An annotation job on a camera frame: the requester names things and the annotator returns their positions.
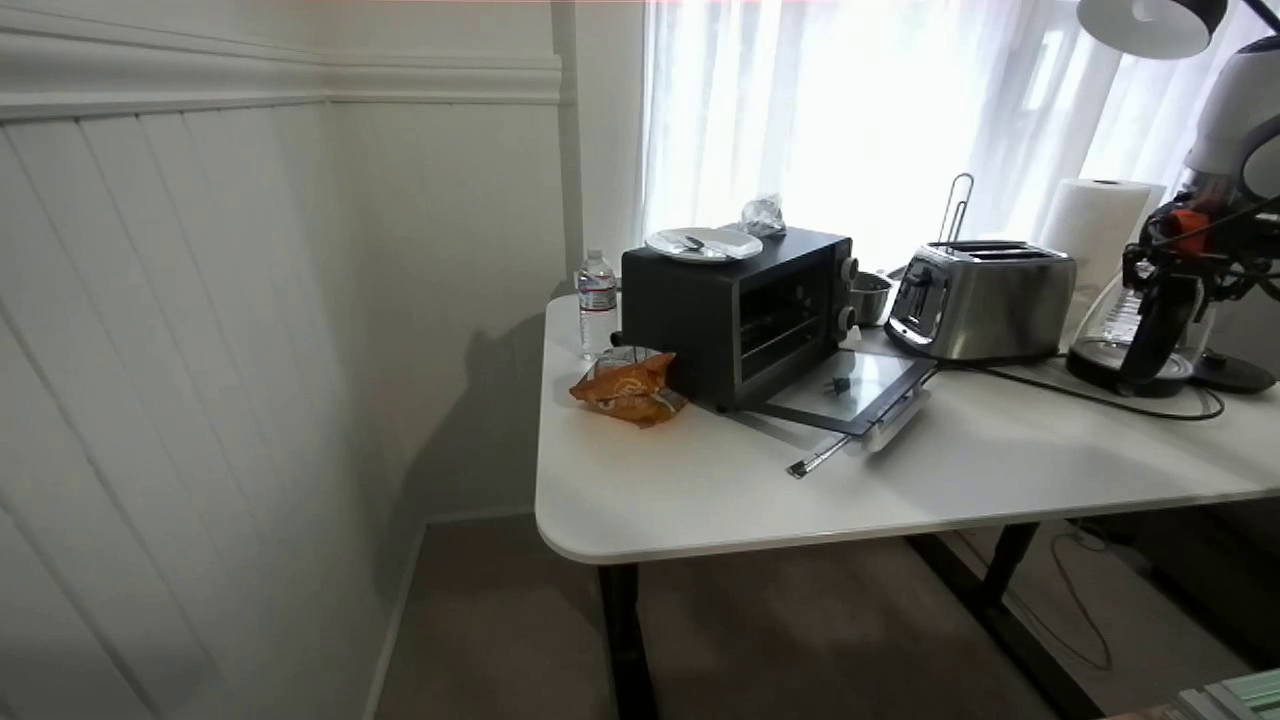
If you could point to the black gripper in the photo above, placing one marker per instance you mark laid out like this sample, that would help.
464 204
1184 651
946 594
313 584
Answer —
1221 247

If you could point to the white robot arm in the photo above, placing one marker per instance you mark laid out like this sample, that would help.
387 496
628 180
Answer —
1237 135

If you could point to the black table leg frame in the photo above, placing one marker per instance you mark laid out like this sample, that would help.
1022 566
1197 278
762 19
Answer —
892 629

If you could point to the white sheer curtain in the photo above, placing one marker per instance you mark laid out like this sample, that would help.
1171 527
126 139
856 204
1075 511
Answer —
863 115

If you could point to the white paper towel roll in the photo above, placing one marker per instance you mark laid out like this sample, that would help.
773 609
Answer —
1094 222

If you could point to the black desk lamp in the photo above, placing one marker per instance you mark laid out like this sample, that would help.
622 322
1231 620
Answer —
1152 28

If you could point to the glass electric kettle black handle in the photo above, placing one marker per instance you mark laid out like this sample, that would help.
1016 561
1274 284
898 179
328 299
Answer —
1142 343

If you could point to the orange snack bag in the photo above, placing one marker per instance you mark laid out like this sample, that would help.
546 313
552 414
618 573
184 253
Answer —
634 392

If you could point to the silver two-slot toaster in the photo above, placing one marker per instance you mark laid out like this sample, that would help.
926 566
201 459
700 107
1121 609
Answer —
975 302

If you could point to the black toaster oven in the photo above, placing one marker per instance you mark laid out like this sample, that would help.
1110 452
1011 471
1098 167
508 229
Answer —
770 335

